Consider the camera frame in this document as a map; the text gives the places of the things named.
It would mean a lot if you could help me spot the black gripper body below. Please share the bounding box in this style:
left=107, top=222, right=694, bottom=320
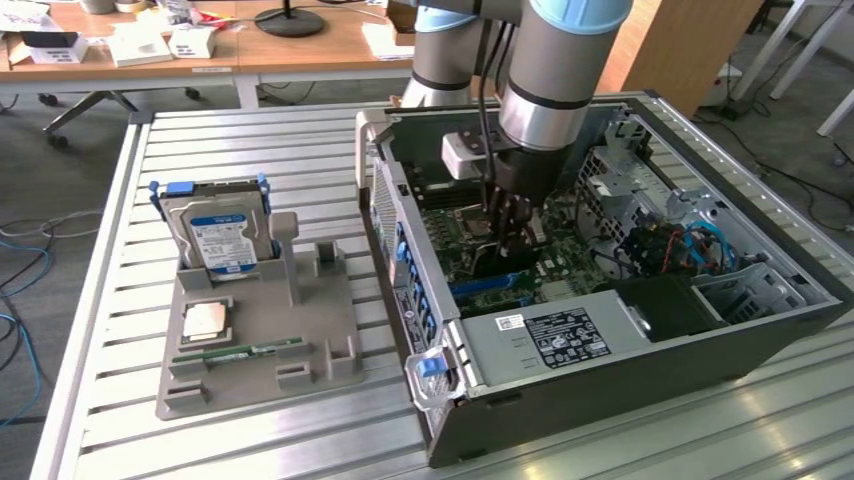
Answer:
left=491, top=143, right=563, bottom=206

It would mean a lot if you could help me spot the graphics card with metal bracket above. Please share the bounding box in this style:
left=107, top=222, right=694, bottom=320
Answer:
left=443, top=234, right=543, bottom=281

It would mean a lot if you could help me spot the CPU socket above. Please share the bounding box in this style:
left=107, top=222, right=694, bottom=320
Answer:
left=453, top=204, right=495, bottom=244

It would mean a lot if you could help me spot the green motherboard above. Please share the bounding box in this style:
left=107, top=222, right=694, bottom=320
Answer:
left=406, top=164, right=615, bottom=321

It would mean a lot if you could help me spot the long expansion slot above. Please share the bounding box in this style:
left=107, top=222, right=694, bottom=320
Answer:
left=451, top=273, right=522, bottom=296

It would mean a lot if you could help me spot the grey power supply unit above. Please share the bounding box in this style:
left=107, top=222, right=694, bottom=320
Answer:
left=459, top=291, right=654, bottom=389

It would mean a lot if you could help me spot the blue case latch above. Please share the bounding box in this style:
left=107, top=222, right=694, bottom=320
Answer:
left=413, top=357, right=447, bottom=384

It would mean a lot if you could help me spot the white paper stack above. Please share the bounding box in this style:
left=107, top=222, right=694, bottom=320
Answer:
left=359, top=22, right=417, bottom=62

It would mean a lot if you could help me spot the white floor device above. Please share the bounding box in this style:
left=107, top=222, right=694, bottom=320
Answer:
left=714, top=63, right=746, bottom=109

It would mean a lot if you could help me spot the black open PC case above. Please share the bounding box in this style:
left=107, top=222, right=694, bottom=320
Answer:
left=355, top=88, right=846, bottom=469

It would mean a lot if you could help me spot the metal disk bay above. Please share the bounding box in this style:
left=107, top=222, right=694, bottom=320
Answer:
left=690, top=262, right=810, bottom=326

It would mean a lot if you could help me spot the wooden desk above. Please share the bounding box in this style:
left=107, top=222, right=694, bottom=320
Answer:
left=0, top=0, right=606, bottom=111

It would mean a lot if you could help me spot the grey plastic parts rack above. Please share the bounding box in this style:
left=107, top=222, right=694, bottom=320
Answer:
left=155, top=210, right=369, bottom=421

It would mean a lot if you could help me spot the hard disk in blue caddy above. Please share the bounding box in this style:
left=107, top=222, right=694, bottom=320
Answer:
left=147, top=173, right=274, bottom=281

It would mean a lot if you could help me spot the black round lamp base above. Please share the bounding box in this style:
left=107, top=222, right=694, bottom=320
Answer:
left=252, top=0, right=328, bottom=39

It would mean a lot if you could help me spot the white table leg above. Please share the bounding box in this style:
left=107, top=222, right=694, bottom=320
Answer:
left=817, top=89, right=854, bottom=137

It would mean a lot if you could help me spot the green bare RAM stick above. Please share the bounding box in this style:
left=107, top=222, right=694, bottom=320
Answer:
left=171, top=338, right=307, bottom=364

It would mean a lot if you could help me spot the silver CPU chip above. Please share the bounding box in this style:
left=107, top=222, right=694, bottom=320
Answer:
left=183, top=303, right=228, bottom=344

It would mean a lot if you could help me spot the white box with labels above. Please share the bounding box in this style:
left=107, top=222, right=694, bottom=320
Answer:
left=166, top=24, right=219, bottom=60

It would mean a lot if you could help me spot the white open box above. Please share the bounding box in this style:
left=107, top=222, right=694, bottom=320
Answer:
left=106, top=22, right=176, bottom=69

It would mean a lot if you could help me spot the black office chair base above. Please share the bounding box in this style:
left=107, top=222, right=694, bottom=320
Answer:
left=38, top=87, right=203, bottom=147

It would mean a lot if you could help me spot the white box with black lid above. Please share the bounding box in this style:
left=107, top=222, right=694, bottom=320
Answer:
left=18, top=30, right=92, bottom=65

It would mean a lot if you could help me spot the white printed paper sheet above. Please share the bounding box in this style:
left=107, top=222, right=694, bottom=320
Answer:
left=0, top=8, right=55, bottom=32

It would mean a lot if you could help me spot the black camera cable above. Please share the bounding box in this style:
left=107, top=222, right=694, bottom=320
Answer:
left=474, top=19, right=514, bottom=201

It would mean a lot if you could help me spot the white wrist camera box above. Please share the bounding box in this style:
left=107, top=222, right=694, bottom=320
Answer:
left=441, top=130, right=519, bottom=180

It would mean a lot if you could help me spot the red wire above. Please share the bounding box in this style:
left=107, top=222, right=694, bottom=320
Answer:
left=659, top=227, right=689, bottom=274

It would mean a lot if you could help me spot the blue data wire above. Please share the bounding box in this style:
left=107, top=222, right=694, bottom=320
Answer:
left=683, top=219, right=739, bottom=276

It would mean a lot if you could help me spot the white table frame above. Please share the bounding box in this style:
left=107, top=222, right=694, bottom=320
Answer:
left=730, top=0, right=854, bottom=101

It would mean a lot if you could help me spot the grey floor cable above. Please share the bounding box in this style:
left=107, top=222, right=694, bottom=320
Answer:
left=0, top=208, right=106, bottom=240

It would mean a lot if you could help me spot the blue floor cable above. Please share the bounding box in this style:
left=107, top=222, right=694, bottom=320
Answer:
left=0, top=238, right=54, bottom=429

